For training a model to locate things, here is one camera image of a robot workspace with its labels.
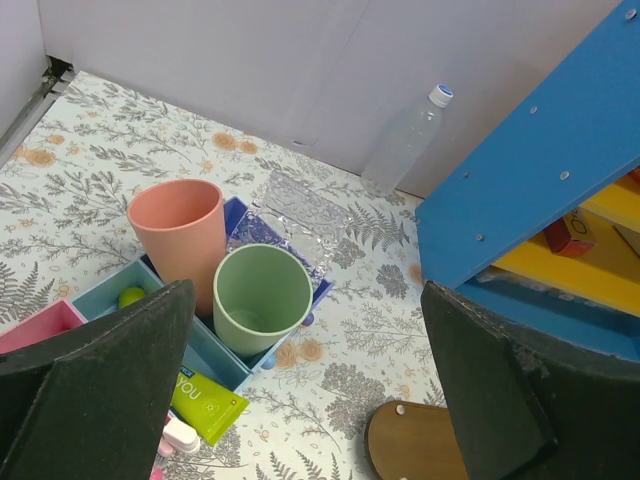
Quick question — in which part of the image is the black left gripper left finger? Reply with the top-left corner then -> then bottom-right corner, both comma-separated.
1,280 -> 195,479

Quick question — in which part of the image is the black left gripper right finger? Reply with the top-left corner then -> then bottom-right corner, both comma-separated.
421,282 -> 639,479

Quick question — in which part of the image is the green plastic cup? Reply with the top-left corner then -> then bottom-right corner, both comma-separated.
213,244 -> 314,357

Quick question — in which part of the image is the pink plastic cup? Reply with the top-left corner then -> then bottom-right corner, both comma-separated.
127,179 -> 227,317

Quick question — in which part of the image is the clear textured toothbrush holder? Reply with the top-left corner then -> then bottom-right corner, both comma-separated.
227,172 -> 351,288

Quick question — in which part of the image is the pink white toothbrush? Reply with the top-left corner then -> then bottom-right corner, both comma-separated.
149,415 -> 201,480

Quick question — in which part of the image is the lime green toothpaste tube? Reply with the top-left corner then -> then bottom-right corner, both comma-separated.
171,366 -> 249,446

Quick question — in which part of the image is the oval wooden tray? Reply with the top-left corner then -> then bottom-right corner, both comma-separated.
364,400 -> 469,480

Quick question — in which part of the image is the pink drawer box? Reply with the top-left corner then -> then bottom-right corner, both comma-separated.
0,299 -> 87,354

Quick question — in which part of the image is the light blue drawer box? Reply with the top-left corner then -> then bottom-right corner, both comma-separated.
71,259 -> 294,396

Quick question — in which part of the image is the red small box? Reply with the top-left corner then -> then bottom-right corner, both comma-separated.
543,209 -> 597,258

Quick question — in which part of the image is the blue wooden shelf unit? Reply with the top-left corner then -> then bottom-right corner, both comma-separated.
416,1 -> 639,361

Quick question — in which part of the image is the clear plastic water bottle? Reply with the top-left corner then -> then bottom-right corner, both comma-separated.
361,84 -> 453,197

